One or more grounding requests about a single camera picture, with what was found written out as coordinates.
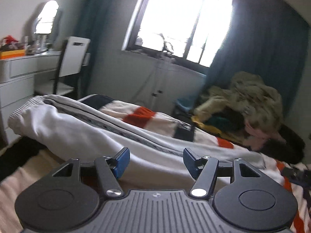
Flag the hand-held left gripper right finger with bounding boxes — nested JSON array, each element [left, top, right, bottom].
[[183, 148, 264, 198]]

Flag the pile of clothes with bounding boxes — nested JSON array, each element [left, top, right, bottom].
[[172, 107, 307, 164]]

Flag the white dressing table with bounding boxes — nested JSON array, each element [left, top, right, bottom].
[[0, 51, 62, 148]]

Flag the white chair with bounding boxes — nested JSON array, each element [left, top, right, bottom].
[[36, 36, 91, 100]]

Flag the green garment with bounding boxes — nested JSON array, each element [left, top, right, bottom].
[[209, 116, 234, 129]]

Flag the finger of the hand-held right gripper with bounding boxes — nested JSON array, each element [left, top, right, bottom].
[[281, 164, 311, 187]]

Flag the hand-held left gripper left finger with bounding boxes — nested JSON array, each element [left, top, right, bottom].
[[51, 147, 130, 198]]

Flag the blue curtain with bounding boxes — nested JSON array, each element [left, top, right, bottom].
[[202, 0, 309, 127], [73, 0, 117, 100]]

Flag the table mirror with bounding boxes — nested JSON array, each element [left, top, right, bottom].
[[31, 0, 61, 36]]

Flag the striped blanket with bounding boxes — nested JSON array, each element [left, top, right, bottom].
[[0, 94, 311, 233]]

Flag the pink garment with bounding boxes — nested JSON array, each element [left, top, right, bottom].
[[242, 123, 275, 152]]

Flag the orange box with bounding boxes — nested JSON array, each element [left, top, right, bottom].
[[0, 50, 26, 60]]

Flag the yellow towel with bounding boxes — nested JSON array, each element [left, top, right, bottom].
[[191, 115, 240, 139]]

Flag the white pants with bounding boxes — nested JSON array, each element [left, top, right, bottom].
[[8, 94, 265, 187]]

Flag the group of cosmetic bottles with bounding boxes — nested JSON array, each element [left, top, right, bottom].
[[24, 34, 52, 54]]

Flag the window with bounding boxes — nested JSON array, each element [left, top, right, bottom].
[[121, 0, 235, 68]]

